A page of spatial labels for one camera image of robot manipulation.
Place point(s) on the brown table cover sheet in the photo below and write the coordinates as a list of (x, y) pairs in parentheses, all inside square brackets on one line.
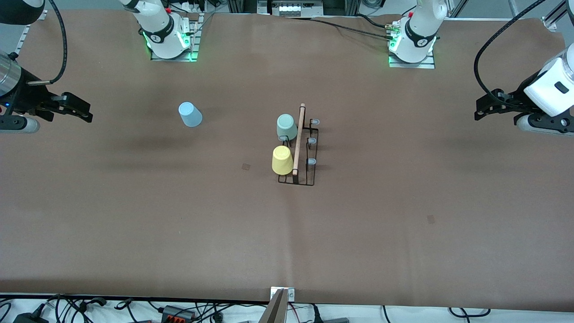
[(358, 251)]

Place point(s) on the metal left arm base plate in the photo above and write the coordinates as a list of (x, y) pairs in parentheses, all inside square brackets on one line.
[(426, 63)]

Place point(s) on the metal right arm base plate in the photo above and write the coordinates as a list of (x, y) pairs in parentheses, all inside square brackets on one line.
[(193, 45)]

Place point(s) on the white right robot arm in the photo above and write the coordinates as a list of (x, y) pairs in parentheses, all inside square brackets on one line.
[(157, 27)]

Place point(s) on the perforated metal rail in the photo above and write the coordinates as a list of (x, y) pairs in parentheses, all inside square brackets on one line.
[(23, 40)]

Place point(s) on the black orange connector box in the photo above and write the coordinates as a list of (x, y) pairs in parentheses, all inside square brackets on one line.
[(177, 313)]

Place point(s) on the white terminal block unit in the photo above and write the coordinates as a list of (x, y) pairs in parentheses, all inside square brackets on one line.
[(291, 9)]

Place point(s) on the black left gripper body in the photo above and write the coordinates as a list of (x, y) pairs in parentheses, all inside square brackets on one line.
[(512, 101)]

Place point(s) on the small metal bracket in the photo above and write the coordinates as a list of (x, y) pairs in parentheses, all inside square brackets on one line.
[(290, 294)]

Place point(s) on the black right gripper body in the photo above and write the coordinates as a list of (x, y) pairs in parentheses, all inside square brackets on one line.
[(28, 97)]

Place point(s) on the white power strip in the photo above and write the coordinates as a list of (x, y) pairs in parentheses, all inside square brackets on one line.
[(197, 6)]

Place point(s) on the black power adapter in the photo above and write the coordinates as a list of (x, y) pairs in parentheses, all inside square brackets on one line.
[(29, 318)]

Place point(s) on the light blue plastic cup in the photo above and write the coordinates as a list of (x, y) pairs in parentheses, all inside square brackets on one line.
[(190, 115)]

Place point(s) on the grey camera mounting pole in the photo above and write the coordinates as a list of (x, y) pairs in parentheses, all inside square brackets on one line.
[(274, 312)]

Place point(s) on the pale green plastic cup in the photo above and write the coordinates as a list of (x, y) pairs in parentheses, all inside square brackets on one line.
[(286, 125)]

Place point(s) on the yellow plastic cup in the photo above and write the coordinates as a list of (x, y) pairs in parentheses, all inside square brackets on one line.
[(282, 161)]

